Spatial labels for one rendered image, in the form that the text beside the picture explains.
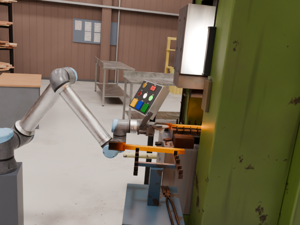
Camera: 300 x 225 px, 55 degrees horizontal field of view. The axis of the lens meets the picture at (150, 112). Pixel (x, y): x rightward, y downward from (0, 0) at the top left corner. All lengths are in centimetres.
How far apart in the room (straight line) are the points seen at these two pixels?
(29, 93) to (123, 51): 607
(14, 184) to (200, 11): 163
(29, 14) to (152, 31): 413
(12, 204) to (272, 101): 177
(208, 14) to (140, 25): 885
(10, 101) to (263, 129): 407
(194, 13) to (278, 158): 92
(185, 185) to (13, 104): 361
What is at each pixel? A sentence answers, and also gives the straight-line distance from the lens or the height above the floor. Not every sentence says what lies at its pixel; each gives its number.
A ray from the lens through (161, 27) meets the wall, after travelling 1077.
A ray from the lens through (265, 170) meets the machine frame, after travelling 167.
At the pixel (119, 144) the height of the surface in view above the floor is 97.
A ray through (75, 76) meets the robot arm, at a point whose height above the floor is 127.
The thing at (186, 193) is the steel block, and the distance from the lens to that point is 190.
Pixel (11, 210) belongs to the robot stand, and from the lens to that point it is 228.
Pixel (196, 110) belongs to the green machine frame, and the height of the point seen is 107.
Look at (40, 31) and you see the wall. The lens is 1038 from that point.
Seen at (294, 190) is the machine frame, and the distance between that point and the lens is 171.
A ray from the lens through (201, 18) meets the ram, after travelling 177.
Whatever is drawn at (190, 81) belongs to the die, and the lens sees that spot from 182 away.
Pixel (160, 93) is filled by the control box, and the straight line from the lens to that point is 230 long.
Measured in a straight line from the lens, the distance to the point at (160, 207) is 158.
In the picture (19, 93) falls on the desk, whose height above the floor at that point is 58.
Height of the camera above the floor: 153
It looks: 14 degrees down
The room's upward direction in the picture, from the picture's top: 5 degrees clockwise
